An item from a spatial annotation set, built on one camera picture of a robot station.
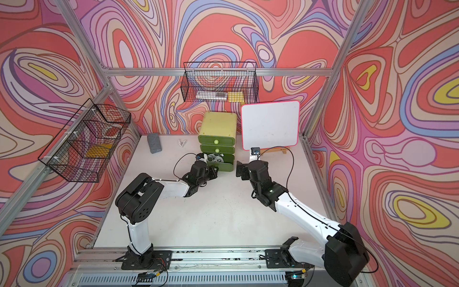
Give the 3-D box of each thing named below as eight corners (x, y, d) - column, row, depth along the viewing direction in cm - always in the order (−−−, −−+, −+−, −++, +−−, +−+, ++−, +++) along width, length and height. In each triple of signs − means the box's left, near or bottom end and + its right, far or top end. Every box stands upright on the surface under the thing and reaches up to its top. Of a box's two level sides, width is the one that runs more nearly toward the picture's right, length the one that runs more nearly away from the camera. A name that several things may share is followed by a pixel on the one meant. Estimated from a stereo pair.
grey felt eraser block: (152, 154, 113) (149, 150, 110) (148, 138, 123) (146, 134, 120) (162, 151, 115) (161, 147, 112) (158, 135, 125) (157, 131, 122)
